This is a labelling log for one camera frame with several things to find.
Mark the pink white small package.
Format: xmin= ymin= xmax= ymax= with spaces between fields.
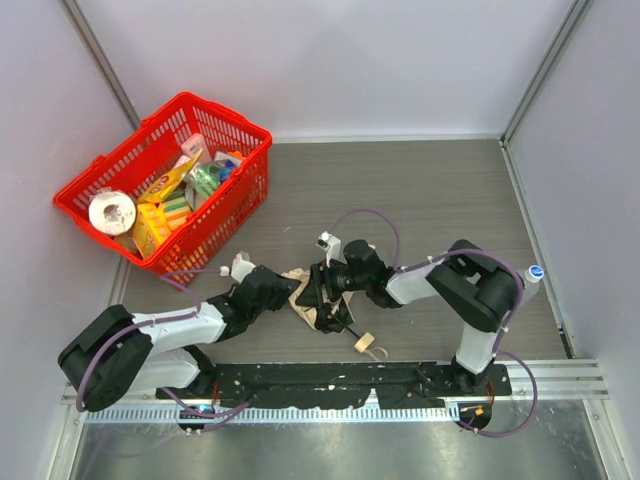
xmin=181 ymin=133 xmax=207 ymax=158

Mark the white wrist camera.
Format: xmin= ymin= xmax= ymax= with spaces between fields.
xmin=219 ymin=251 xmax=256 ymax=283
xmin=315 ymin=231 xmax=341 ymax=267

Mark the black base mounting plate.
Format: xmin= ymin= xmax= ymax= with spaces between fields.
xmin=171 ymin=362 xmax=512 ymax=410

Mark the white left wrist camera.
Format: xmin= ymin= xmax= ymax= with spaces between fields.
xmin=219 ymin=251 xmax=256 ymax=283

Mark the white toilet paper roll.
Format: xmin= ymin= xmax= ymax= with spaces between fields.
xmin=88 ymin=191 xmax=137 ymax=236

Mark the orange plastic package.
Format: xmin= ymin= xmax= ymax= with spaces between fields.
xmin=132 ymin=203 xmax=171 ymax=259

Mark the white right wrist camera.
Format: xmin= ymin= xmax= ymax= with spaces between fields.
xmin=315 ymin=231 xmax=341 ymax=267

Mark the red plastic shopping basket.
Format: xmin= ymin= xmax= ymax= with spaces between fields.
xmin=53 ymin=91 xmax=274 ymax=292

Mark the yellow green sponge pack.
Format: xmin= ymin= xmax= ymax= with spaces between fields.
xmin=160 ymin=193 xmax=192 ymax=230

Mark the green white wrapped package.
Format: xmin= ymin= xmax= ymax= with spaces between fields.
xmin=185 ymin=163 xmax=221 ymax=201

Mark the clear plastic water bottle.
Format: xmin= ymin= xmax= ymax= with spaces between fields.
xmin=518 ymin=265 xmax=545 ymax=306

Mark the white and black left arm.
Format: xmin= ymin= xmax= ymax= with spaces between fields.
xmin=58 ymin=266 xmax=300 ymax=412

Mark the white slotted cable duct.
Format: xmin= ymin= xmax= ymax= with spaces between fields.
xmin=85 ymin=403 xmax=459 ymax=425

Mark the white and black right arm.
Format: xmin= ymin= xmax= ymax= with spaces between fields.
xmin=288 ymin=236 xmax=530 ymax=393

